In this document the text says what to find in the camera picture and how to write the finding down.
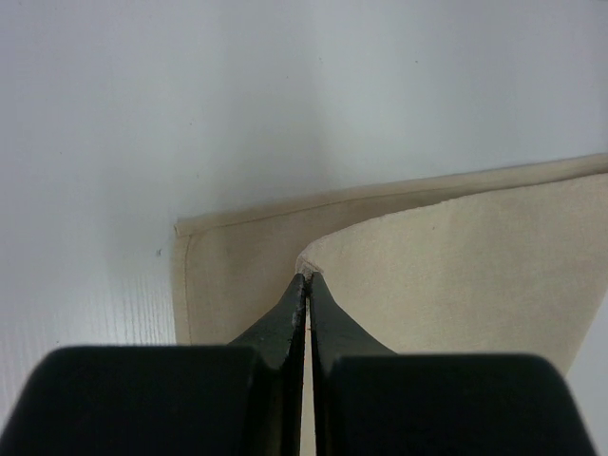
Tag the beige cloth napkin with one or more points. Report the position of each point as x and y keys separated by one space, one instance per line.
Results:
x=505 y=261

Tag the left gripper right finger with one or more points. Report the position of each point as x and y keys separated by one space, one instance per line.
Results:
x=369 y=400

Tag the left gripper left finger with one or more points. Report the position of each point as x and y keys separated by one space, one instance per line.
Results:
x=241 y=398

